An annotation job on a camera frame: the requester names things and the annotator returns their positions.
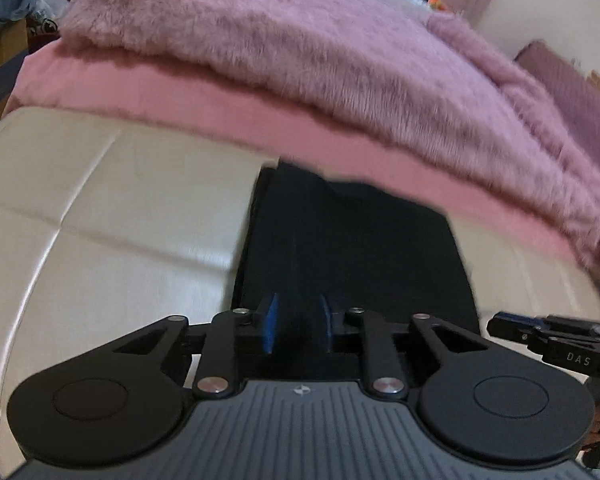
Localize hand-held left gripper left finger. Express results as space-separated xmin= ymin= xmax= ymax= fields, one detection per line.
xmin=109 ymin=292 xmax=281 ymax=400

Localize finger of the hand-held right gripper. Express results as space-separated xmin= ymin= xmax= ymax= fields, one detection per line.
xmin=486 ymin=311 xmax=548 ymax=357

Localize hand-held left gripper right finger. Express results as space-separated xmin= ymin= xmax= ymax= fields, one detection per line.
xmin=319 ymin=293 xmax=492 ymax=399

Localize black pants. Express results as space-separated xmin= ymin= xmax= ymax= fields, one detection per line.
xmin=229 ymin=156 xmax=482 ymax=382

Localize pink bed sheet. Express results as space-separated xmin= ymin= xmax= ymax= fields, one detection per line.
xmin=9 ymin=39 xmax=598 ymax=267

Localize purple pillow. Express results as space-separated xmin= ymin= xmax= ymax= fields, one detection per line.
xmin=514 ymin=39 xmax=600 ymax=163

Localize pink fluffy blanket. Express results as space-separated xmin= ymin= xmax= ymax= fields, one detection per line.
xmin=59 ymin=0 xmax=600 ymax=293

